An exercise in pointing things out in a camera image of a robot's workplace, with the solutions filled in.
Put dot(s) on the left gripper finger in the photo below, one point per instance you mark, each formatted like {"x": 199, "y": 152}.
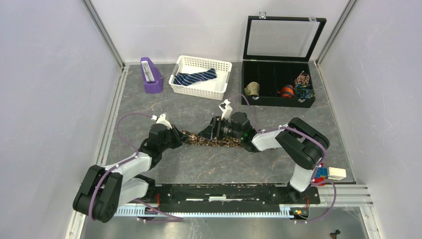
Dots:
{"x": 176, "y": 131}
{"x": 180, "y": 140}

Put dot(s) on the purple metronome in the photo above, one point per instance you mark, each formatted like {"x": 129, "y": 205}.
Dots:
{"x": 152, "y": 78}

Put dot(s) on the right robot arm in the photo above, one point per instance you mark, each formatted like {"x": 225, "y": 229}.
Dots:
{"x": 303, "y": 143}

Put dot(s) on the olive rolled tie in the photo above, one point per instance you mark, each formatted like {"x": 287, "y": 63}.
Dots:
{"x": 252, "y": 89}

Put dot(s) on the navy striped tie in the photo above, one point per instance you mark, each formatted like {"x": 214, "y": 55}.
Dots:
{"x": 185, "y": 79}

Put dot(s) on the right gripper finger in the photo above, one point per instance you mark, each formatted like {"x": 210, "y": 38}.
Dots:
{"x": 216, "y": 122}
{"x": 207, "y": 133}

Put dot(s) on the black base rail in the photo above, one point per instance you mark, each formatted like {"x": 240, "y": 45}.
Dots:
{"x": 228, "y": 198}

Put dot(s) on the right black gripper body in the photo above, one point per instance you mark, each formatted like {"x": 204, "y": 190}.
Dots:
{"x": 227, "y": 130}

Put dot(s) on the brown floral tie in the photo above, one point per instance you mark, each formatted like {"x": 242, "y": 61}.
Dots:
{"x": 195, "y": 139}

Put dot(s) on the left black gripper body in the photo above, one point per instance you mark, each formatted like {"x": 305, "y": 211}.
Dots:
{"x": 171, "y": 137}

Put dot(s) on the orange navy rolled tie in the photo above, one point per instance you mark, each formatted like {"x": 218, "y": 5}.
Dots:
{"x": 287, "y": 91}

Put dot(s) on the white plastic basket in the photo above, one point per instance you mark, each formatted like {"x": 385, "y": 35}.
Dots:
{"x": 211, "y": 89}

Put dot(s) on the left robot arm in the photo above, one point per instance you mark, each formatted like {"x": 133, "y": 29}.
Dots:
{"x": 105, "y": 188}

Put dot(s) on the black display case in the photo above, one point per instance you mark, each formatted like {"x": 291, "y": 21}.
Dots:
{"x": 276, "y": 50}

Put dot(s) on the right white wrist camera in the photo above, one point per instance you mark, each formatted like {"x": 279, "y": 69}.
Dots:
{"x": 226, "y": 109}

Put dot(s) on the teal patterned tie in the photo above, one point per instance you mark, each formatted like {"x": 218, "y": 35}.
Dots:
{"x": 304, "y": 91}

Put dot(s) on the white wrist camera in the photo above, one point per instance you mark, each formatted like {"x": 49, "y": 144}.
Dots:
{"x": 226, "y": 109}
{"x": 162, "y": 120}

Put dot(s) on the pink patterned tie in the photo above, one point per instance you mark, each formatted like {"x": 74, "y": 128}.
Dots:
{"x": 302, "y": 79}

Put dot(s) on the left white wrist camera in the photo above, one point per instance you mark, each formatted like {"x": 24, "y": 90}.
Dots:
{"x": 162, "y": 120}

